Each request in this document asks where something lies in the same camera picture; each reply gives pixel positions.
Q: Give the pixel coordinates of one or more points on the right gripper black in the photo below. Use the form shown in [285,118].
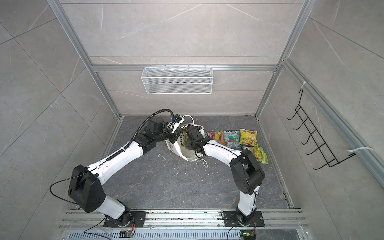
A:
[188,146]

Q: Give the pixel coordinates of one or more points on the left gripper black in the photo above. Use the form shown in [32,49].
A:
[175,134]

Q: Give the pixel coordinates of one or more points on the white floral paper bag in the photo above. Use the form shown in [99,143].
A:
[179,147]

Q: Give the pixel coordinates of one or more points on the yellow orange snack packet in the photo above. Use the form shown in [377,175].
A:
[218,136]

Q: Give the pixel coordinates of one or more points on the teal mint candy packet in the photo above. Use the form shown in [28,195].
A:
[231,139]

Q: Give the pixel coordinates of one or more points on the yellow green snack packet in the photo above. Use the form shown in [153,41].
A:
[248,138]

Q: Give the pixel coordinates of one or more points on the green spring tea candy packet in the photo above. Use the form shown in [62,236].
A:
[259,153]

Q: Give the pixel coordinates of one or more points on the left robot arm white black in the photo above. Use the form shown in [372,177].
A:
[86,184]

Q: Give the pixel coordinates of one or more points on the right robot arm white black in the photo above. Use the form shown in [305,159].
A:
[247,173]

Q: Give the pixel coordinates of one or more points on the green circuit board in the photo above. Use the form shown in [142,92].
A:
[248,235]

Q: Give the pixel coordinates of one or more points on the white wire mesh basket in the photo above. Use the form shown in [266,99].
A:
[177,80]

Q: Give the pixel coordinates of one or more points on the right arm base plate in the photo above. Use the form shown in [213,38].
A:
[237,219]

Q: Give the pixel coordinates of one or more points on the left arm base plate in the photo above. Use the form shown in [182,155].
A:
[138,218]

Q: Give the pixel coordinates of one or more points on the aluminium front rail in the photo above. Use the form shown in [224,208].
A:
[212,219]

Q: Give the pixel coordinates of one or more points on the black wire hook rack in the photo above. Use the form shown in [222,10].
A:
[315,136]

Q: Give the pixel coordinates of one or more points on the white cable tie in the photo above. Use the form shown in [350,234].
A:
[360,148]

